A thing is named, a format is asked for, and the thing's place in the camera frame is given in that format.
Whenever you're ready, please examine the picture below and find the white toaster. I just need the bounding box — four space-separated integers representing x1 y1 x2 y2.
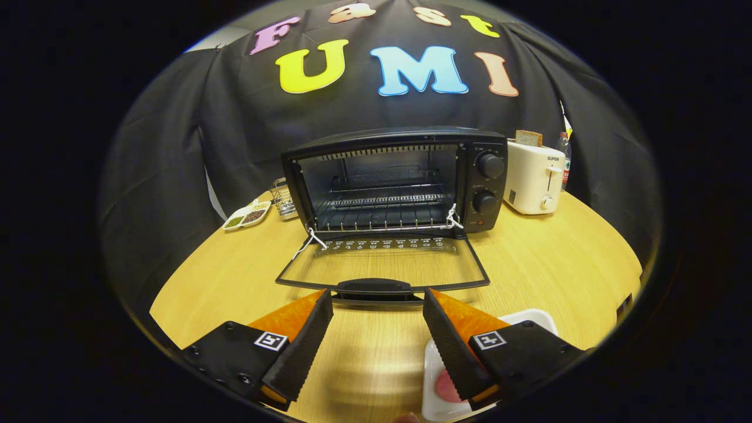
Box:
503 140 566 216

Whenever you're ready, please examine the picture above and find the metal wire basket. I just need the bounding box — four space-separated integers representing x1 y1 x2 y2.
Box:
270 177 299 220

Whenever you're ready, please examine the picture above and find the black toaster oven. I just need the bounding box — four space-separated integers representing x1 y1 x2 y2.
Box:
275 126 509 309

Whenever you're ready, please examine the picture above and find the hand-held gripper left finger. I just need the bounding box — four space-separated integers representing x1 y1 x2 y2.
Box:
181 289 334 412

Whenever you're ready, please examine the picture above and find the clear water bottle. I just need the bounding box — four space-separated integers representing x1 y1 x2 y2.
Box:
555 132 572 192

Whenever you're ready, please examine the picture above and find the black backdrop cloth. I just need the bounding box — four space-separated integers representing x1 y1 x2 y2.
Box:
100 0 662 306

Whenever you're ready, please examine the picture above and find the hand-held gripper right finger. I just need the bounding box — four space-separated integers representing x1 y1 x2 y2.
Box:
422 288 588 412

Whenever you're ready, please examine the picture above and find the white square plate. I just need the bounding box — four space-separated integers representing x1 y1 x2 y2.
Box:
421 308 559 422

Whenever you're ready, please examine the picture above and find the white divided bean dish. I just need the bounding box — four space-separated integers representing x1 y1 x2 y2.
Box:
222 199 272 231

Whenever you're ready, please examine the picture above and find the pink ham slice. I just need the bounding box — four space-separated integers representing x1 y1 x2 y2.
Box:
434 369 465 404

